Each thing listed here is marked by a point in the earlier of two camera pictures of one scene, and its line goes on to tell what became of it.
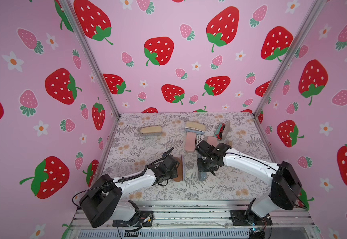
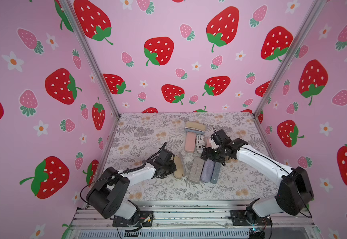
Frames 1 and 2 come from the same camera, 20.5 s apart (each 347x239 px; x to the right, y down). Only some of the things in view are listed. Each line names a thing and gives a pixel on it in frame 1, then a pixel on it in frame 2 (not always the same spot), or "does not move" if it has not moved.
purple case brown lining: [181, 169] -> [207, 171]
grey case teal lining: [223, 130] -> [195, 172]
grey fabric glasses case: [153, 131] -> [180, 164]
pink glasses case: [190, 142] does not move
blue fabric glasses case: [195, 127] does not move
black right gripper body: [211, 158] -> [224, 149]
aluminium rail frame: [197, 219] does not move
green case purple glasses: [202, 169] -> [216, 173]
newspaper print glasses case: [199, 138] does not move
